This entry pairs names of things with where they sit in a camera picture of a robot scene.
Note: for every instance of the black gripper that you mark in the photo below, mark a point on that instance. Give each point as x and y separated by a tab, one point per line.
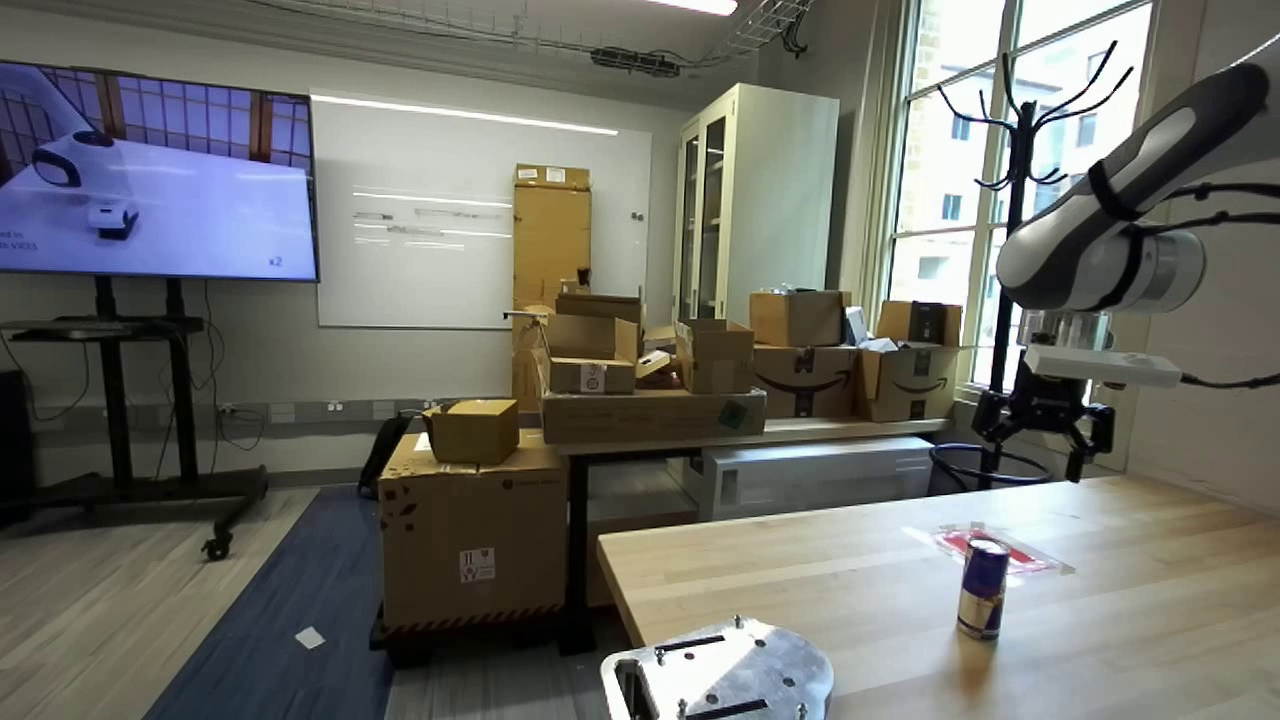
1046	408

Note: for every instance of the blue silver energy drink can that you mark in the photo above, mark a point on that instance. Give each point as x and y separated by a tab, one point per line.
983	592

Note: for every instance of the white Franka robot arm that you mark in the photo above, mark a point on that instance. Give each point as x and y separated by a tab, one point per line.
1135	203

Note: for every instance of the red paper mark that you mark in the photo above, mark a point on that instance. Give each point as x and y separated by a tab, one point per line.
1024	551

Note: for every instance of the Amazon smile cardboard box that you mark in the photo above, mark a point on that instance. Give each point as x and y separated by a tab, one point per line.
909	387
800	387

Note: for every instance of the small dark-trimmed cardboard box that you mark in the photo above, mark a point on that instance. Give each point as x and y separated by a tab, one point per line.
921	320

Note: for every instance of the black coat rack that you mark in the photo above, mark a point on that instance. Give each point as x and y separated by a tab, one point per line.
1009	242
944	161

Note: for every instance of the white book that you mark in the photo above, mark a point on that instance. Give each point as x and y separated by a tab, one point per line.
853	326

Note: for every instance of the open cardboard box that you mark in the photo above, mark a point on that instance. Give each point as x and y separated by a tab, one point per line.
798	316

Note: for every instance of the medium upright cardboard box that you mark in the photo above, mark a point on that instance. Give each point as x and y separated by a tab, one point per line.
720	362

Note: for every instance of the white tall cabinet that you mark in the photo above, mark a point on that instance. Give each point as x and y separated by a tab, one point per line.
782	203

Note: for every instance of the long flat cardboard box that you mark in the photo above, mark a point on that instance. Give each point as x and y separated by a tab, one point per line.
655	417

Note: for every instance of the small taped cardboard box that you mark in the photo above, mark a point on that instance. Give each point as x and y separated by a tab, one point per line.
588	377

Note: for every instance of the stacked brown cardboard box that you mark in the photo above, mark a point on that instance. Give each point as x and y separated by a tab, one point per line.
593	326

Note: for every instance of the tall upright cardboard box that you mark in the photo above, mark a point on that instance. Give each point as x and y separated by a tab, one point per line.
548	233

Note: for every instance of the dark ceiling-mounted fixture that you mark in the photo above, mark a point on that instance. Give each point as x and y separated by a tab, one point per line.
638	63

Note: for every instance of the small cube cardboard box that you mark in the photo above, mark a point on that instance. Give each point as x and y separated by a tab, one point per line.
472	432

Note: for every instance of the long ceiling light strip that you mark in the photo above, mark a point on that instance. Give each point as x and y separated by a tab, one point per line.
698	7

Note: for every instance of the large labelled cardboard box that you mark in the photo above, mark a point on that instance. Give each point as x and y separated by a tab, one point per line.
465	545

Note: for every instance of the large TV screen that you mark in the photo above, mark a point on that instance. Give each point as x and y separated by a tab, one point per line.
175	184

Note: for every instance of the black rolling TV stand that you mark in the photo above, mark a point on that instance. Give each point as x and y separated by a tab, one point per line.
113	387

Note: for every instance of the black equipment cabinet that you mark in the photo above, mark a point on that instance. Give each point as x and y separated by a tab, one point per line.
18	446

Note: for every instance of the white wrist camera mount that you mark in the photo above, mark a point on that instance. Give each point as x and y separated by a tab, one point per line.
1103	365

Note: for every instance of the wall whiteboard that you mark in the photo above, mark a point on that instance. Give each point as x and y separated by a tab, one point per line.
427	242

